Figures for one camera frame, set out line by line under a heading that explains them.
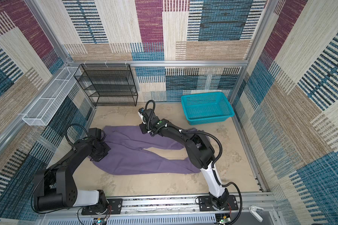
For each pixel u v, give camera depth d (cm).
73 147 55
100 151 76
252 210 70
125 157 90
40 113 70
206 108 104
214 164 56
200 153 55
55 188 42
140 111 83
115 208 73
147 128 76
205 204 73
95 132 72
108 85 111
